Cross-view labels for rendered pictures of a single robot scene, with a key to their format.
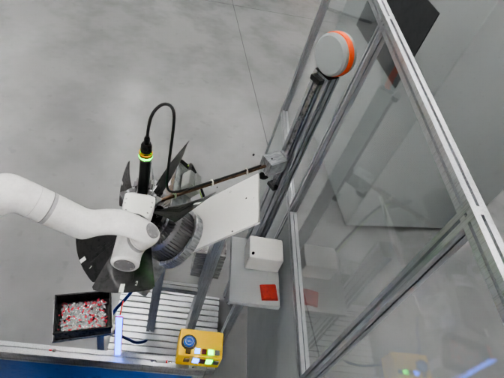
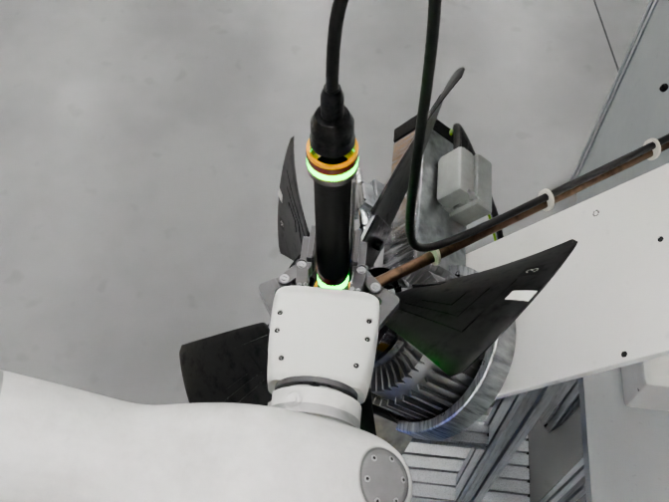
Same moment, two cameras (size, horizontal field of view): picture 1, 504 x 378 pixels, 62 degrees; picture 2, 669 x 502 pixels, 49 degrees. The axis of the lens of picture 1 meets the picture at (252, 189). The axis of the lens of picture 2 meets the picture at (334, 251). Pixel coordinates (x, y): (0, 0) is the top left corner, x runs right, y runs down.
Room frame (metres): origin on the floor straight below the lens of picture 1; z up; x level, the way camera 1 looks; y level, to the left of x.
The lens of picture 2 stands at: (0.56, 0.21, 2.09)
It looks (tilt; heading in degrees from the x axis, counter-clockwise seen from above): 58 degrees down; 21
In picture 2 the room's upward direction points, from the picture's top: straight up
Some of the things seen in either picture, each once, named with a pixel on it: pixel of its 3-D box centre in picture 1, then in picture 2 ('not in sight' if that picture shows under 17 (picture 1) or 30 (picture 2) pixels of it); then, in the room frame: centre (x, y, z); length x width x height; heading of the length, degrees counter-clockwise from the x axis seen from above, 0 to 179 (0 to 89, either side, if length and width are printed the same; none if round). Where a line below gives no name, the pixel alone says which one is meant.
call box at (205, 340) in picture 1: (199, 349); not in sight; (0.65, -0.02, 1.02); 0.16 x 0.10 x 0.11; 105
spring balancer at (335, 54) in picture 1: (335, 54); not in sight; (1.48, -0.11, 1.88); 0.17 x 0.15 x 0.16; 15
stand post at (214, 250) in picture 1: (202, 289); (499, 436); (1.14, 0.06, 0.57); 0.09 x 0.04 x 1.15; 15
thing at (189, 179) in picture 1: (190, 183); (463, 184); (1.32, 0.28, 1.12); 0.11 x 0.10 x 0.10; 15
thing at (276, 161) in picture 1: (274, 163); not in sight; (1.40, -0.05, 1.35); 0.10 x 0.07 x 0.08; 140
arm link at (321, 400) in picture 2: not in sight; (311, 412); (0.76, 0.31, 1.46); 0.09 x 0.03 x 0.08; 105
